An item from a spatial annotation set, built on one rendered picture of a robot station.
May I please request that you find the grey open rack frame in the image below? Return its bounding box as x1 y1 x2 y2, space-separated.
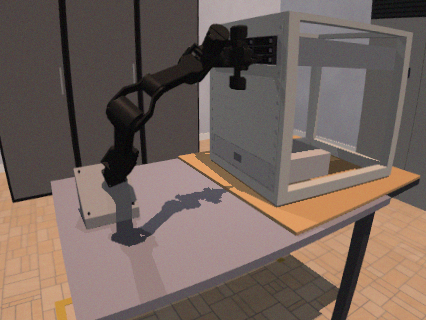
210 11 413 207

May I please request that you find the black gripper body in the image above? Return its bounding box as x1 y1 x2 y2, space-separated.
217 25 248 90

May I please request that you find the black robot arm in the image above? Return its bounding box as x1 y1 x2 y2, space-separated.
101 24 252 187

